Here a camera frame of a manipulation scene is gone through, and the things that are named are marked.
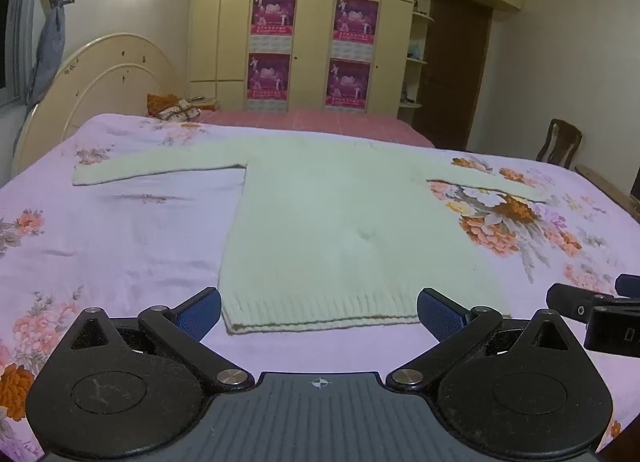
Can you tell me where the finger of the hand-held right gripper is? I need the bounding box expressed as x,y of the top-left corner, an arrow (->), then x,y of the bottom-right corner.
583,298 -> 640,356
545,273 -> 640,327

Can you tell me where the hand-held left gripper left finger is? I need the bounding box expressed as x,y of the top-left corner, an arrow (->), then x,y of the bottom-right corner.
65,287 -> 256,390

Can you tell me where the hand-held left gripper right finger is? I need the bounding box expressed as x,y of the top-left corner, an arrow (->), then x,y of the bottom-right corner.
385,287 -> 577,390

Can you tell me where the white knitted sweater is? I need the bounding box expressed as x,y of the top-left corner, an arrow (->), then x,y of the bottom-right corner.
72,134 -> 551,336

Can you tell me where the purple floral blanket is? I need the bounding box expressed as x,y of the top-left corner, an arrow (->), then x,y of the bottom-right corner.
0,113 -> 640,462

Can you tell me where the wooden desk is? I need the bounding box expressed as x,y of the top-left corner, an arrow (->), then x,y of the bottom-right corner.
574,164 -> 640,223

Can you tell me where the dark wooden chair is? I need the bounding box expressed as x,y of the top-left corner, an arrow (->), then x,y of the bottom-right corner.
535,118 -> 584,169

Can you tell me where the beige patterned cloth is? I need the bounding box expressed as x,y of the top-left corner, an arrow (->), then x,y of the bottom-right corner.
158,98 -> 202,123

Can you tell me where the orange cloth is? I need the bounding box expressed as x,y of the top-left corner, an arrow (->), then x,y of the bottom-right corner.
146,93 -> 179,117

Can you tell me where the pink bedsheet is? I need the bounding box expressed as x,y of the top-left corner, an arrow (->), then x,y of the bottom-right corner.
199,108 -> 436,149

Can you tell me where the dark brown door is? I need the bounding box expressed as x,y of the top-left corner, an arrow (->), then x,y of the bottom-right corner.
416,0 -> 494,153

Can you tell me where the purple calendar poster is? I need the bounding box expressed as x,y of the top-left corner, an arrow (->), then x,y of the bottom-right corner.
333,0 -> 380,63
250,0 -> 298,54
324,58 -> 372,109
245,52 -> 292,110

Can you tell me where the cream corner shelf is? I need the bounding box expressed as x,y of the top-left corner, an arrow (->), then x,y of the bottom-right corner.
397,0 -> 436,123

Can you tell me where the cream rounded headboard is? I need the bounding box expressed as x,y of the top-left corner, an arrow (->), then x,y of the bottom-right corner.
11,32 -> 179,177

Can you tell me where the grey blue curtain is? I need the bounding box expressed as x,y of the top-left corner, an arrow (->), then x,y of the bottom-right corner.
0,0 -> 77,106

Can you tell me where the window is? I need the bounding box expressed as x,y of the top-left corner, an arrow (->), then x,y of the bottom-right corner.
0,0 -> 26,107

